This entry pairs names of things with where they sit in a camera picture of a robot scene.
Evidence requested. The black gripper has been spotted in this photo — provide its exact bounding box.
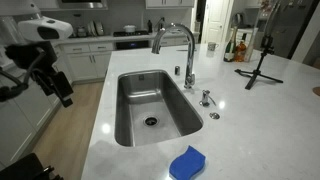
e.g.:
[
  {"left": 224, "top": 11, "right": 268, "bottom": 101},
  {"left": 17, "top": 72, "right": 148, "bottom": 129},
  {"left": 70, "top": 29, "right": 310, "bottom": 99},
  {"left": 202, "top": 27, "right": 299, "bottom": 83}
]
[{"left": 5, "top": 41, "right": 73, "bottom": 107}]

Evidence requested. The chrome gooseneck faucet spout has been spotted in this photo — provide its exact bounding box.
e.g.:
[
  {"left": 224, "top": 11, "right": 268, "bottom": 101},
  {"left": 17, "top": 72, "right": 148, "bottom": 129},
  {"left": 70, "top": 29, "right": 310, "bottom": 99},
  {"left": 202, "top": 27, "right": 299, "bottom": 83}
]
[{"left": 152, "top": 23, "right": 195, "bottom": 89}]

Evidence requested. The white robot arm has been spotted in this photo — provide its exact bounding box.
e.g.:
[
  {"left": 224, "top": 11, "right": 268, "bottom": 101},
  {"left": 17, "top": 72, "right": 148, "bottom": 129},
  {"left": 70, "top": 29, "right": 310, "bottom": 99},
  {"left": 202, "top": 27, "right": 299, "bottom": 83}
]
[{"left": 0, "top": 0, "right": 73, "bottom": 107}]

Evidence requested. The white pot on stove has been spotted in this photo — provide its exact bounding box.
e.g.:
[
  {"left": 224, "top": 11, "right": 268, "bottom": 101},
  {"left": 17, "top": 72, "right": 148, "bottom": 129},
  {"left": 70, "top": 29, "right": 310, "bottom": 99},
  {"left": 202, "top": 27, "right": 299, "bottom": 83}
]
[{"left": 123, "top": 25, "right": 136, "bottom": 33}]

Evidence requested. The stainless steel sink basin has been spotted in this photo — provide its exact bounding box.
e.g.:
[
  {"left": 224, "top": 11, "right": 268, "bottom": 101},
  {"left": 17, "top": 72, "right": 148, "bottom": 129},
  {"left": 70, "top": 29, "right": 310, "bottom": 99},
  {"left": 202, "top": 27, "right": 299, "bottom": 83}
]
[{"left": 115, "top": 70, "right": 203, "bottom": 147}]

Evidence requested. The black stove cooktop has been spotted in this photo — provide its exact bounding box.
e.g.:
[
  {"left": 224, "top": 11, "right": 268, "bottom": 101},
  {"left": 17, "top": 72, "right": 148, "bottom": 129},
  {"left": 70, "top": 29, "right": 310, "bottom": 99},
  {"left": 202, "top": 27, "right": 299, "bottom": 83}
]
[{"left": 113, "top": 30, "right": 149, "bottom": 37}]

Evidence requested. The small chrome cylinder button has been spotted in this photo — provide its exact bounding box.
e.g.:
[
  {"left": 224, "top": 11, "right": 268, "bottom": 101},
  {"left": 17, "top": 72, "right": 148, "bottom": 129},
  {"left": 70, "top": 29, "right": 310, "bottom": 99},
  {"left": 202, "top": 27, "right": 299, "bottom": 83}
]
[{"left": 175, "top": 66, "right": 180, "bottom": 76}]

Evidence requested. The chrome soap dispenser pump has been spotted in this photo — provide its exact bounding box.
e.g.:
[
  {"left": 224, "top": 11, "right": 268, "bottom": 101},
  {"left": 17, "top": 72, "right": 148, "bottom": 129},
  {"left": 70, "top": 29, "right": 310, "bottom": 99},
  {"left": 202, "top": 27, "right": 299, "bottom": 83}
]
[{"left": 199, "top": 90, "right": 216, "bottom": 107}]

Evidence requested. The blue wavy sponge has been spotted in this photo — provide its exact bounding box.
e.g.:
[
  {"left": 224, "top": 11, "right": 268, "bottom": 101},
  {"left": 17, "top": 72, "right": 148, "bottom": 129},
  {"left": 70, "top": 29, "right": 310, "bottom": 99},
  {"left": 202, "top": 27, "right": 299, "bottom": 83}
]
[{"left": 169, "top": 146, "right": 206, "bottom": 180}]

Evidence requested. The grey patterned mug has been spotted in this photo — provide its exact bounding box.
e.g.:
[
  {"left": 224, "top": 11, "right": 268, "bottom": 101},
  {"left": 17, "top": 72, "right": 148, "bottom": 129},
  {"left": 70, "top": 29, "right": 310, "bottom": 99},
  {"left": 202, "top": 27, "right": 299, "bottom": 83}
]
[{"left": 207, "top": 42, "right": 218, "bottom": 51}]

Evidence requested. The chrome round air gap cap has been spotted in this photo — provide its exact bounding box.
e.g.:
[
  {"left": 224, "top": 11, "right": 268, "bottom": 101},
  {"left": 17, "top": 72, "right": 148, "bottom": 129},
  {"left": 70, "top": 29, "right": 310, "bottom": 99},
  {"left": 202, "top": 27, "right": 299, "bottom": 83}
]
[{"left": 209, "top": 113, "right": 220, "bottom": 120}]

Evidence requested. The green champagne bottle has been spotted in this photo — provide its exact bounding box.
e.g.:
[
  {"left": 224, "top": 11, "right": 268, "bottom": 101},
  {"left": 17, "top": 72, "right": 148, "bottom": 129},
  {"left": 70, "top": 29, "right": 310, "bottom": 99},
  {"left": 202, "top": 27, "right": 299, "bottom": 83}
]
[{"left": 224, "top": 32, "right": 236, "bottom": 62}]

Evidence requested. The amber liquor bottle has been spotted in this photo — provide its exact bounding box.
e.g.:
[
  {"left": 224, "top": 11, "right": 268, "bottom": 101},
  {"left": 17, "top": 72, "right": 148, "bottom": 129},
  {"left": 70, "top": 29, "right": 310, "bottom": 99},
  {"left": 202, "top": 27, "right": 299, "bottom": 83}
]
[{"left": 235, "top": 40, "right": 247, "bottom": 62}]

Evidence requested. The black camera tripod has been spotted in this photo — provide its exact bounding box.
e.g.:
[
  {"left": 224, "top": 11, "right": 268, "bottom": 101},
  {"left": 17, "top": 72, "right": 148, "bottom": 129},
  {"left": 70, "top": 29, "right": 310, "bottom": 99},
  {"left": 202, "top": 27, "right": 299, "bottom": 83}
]
[{"left": 235, "top": 35, "right": 282, "bottom": 90}]

